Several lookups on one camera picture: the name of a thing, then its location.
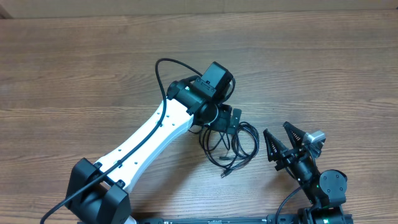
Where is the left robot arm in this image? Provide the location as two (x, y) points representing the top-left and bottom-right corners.
(65, 62), (241, 224)

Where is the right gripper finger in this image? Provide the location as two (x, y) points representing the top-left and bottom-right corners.
(263, 129), (288, 162)
(283, 121), (306, 149)

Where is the black thin usb cable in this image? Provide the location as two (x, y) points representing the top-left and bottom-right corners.
(188, 126), (246, 170)

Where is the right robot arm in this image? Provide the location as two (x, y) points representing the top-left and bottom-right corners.
(263, 121), (353, 224)

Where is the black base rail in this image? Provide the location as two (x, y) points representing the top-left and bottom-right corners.
(136, 214), (354, 224)

